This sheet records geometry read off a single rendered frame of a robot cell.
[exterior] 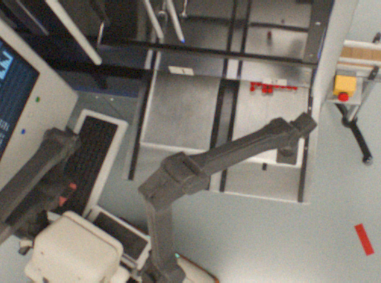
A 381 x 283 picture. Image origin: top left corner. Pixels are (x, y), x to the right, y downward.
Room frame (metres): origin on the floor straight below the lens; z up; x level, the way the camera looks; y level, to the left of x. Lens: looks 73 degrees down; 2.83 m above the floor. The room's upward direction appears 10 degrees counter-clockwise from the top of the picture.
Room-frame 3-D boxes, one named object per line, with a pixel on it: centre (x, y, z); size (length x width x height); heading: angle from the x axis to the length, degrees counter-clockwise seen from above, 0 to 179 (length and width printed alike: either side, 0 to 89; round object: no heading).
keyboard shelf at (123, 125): (0.53, 0.65, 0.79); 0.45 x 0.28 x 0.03; 152
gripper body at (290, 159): (0.36, -0.15, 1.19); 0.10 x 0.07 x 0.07; 161
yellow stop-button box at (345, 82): (0.60, -0.41, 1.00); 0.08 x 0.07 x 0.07; 162
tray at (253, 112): (0.56, -0.13, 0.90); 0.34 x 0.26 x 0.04; 163
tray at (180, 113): (0.67, 0.19, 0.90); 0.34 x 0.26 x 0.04; 162
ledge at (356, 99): (0.63, -0.44, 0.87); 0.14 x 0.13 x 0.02; 162
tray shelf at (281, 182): (0.55, 0.05, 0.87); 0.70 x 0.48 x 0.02; 72
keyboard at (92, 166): (0.52, 0.61, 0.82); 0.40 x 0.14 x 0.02; 152
